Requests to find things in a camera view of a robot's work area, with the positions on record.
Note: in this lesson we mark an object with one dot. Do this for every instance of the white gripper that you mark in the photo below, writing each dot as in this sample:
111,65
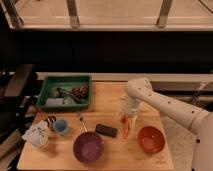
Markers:
129,107

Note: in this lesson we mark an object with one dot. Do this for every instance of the orange red pepper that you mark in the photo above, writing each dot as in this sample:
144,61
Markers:
126,126

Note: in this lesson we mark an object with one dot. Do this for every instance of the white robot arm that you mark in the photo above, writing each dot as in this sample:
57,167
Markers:
199,121

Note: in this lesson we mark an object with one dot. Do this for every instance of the black rectangular block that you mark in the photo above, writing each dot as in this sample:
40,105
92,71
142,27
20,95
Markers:
106,130

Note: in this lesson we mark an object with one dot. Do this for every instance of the orange bowl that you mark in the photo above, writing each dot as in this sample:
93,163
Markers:
151,140

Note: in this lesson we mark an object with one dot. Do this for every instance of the dark red grape bunch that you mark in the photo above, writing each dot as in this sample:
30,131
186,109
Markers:
80,91

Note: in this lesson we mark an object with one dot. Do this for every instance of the purple bowl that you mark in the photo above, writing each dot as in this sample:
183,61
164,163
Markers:
88,147

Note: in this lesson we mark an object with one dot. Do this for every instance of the blue cup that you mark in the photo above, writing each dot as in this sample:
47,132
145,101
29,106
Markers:
61,127

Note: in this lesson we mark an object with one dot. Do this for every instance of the small dark metal cup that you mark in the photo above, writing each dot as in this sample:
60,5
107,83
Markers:
50,120

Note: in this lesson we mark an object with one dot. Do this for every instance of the grey sponge in tray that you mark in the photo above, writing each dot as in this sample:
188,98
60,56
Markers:
54,101

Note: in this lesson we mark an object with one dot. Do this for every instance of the green plastic tray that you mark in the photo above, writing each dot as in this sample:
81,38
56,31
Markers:
60,87

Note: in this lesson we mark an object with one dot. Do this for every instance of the white crumpled cloth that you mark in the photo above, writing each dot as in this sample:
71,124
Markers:
37,134

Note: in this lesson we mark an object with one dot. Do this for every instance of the black chair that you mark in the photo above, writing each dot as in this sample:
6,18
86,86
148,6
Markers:
16,95

